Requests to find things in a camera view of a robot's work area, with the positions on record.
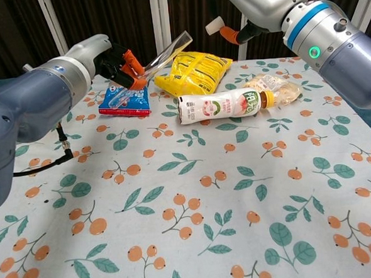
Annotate floral orange green tablecloth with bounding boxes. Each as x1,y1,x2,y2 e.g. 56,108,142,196
0,52,371,278

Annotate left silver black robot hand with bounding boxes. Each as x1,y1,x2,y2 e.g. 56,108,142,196
63,31,150,94

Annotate clear glass tube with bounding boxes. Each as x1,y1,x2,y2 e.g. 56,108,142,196
103,30,198,110

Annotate yellow snack bag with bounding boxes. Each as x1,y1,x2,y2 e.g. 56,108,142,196
152,47,236,99

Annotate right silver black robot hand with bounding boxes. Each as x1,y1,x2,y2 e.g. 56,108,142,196
204,0,313,48

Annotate black robot cable with connector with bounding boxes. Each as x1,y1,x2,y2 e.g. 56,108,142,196
9,119,77,179

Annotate dark folding screen white frames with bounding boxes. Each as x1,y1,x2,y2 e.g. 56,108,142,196
0,0,371,84

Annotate small white cap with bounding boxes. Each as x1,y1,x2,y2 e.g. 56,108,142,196
204,16,226,36

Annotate blue red snack bag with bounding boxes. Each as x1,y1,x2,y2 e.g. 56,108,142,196
96,80,153,120

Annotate white bottle with yellow cap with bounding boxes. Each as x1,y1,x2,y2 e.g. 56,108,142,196
176,87,278,126

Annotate clear bag of beige snacks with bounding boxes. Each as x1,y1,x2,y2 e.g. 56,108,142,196
241,71,304,109

